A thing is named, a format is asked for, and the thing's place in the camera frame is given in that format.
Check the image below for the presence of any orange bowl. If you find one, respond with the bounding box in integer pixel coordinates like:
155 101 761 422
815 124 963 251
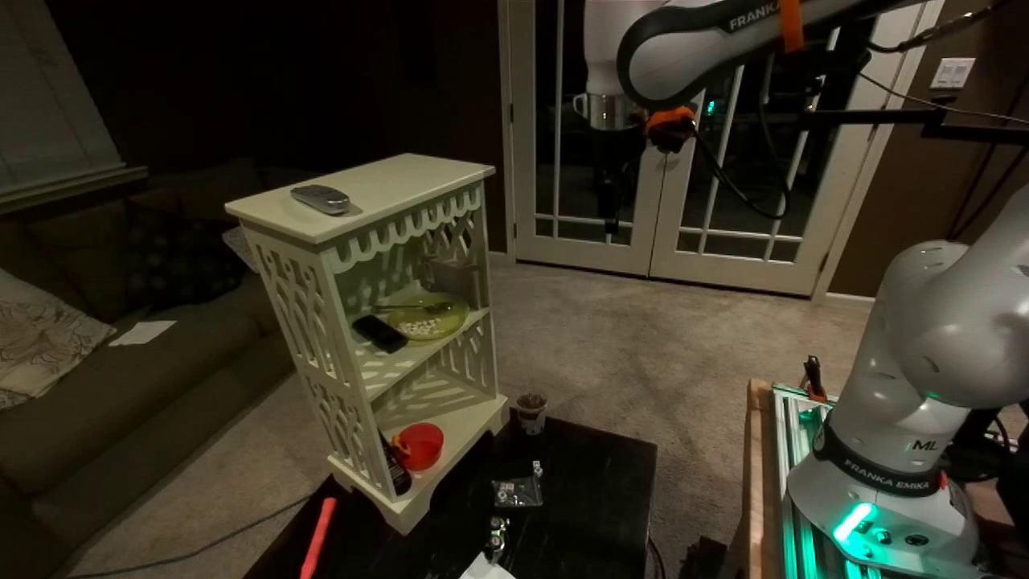
394 425 444 472

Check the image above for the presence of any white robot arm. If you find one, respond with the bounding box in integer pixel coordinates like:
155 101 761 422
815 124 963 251
581 0 1029 579

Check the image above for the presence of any cream lattice shelf cupboard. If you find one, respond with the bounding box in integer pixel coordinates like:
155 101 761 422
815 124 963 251
226 153 507 535

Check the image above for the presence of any green plate on shelf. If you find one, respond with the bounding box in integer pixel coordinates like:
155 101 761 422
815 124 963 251
377 292 467 342

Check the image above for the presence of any dark cup on table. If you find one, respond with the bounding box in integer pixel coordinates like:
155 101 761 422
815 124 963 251
513 394 547 438

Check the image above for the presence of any black phone on shelf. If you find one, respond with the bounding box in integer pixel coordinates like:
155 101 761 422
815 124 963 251
350 315 408 354

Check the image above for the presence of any small clear packet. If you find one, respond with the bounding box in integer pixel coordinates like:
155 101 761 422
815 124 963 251
492 475 544 509

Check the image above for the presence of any grey remote control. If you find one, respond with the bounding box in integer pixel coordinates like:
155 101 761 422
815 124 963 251
289 185 353 216

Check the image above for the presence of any black coffee table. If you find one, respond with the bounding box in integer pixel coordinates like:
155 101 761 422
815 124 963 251
244 419 656 579

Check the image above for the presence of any white french door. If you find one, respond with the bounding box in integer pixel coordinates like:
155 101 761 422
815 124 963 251
497 0 942 295

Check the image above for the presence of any white paper on table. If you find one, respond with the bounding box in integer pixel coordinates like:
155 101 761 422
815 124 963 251
459 554 513 579

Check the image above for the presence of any red marker stick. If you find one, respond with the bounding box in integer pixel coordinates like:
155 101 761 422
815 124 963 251
299 496 338 579

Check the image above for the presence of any white paper on sofa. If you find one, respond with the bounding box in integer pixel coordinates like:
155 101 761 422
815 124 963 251
109 319 176 349

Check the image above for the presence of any dark brown sofa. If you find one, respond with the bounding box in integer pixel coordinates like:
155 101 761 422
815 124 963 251
0 158 293 579

